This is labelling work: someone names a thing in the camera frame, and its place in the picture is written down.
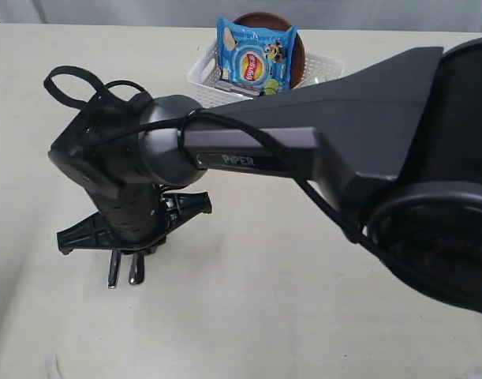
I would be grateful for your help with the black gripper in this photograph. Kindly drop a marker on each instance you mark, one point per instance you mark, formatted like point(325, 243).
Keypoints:
point(139, 218)

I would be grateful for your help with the silver table knife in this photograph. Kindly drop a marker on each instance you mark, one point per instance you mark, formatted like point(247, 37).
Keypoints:
point(114, 267)

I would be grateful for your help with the silver fork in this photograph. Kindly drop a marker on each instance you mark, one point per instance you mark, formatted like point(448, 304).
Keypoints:
point(137, 270)

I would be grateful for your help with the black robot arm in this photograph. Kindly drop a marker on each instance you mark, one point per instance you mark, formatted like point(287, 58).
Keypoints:
point(392, 154)

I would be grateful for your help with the silver foil packet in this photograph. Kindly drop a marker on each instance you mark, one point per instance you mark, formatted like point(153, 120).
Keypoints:
point(239, 90)

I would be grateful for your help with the blue chips bag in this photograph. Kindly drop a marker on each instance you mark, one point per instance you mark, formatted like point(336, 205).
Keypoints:
point(254, 57)

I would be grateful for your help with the brown round plate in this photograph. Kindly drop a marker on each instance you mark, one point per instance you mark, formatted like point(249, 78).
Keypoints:
point(276, 22)

